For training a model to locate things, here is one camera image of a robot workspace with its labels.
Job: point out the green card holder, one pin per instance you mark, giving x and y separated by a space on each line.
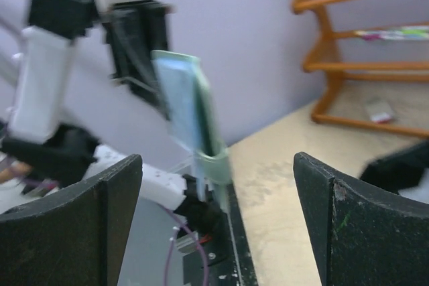
193 122

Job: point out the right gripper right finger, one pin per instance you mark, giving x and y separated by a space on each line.
361 234

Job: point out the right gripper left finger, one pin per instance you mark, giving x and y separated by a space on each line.
76 236

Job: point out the black plastic bin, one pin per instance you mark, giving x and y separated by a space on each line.
397 171

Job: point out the pens on rack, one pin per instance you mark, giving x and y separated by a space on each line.
401 33

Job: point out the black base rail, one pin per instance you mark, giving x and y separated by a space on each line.
228 255

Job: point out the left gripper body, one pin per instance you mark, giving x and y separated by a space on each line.
133 29

